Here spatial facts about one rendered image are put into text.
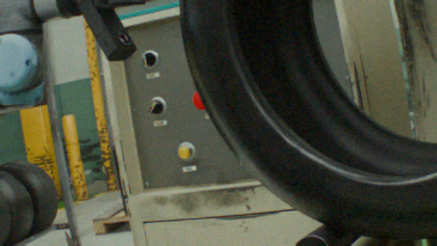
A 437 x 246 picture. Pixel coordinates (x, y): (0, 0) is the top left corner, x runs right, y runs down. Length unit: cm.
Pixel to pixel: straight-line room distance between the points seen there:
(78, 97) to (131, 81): 914
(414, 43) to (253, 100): 40
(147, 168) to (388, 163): 82
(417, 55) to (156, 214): 79
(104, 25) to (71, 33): 990
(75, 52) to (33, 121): 103
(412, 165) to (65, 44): 1003
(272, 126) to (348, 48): 71
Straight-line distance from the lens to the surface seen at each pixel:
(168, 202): 188
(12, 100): 128
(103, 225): 755
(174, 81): 189
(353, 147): 125
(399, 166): 124
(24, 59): 114
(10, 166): 545
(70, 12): 125
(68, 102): 1115
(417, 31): 133
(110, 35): 120
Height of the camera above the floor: 111
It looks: 3 degrees down
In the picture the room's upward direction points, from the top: 9 degrees counter-clockwise
